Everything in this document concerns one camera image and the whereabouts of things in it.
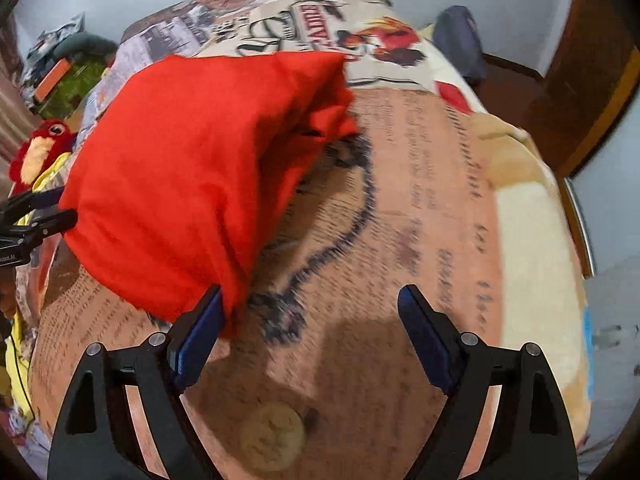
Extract yellow cloth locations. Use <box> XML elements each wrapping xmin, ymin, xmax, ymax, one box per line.
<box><xmin>6</xmin><ymin>152</ymin><xmax>75</xmax><ymax>420</ymax></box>

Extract green bag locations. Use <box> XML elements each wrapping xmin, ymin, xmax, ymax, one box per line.
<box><xmin>36</xmin><ymin>56</ymin><xmax>106</xmax><ymax>119</ymax></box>

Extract red parrot plush toy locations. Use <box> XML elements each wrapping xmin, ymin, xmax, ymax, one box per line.
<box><xmin>9</xmin><ymin>119</ymin><xmax>77</xmax><ymax>196</ymax></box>

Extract dark blue bag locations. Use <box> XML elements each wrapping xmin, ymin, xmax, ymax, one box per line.
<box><xmin>432</xmin><ymin>6</ymin><xmax>487</xmax><ymax>87</ymax></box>

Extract orange box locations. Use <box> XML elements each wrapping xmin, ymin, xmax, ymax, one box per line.
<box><xmin>34</xmin><ymin>58</ymin><xmax>72</xmax><ymax>102</ymax></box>

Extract red jacket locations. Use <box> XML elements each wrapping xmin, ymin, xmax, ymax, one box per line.
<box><xmin>60</xmin><ymin>51</ymin><xmax>357</xmax><ymax>336</ymax></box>

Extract dark grey plush pile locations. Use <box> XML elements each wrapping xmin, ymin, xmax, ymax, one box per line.
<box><xmin>51</xmin><ymin>32</ymin><xmax>117</xmax><ymax>61</ymax></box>

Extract beige fleece blanket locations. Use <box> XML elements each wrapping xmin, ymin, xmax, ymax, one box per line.
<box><xmin>470</xmin><ymin>113</ymin><xmax>591</xmax><ymax>442</ymax></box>

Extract wooden door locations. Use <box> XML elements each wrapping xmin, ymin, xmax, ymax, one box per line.
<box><xmin>475</xmin><ymin>0</ymin><xmax>639</xmax><ymax>178</ymax></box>

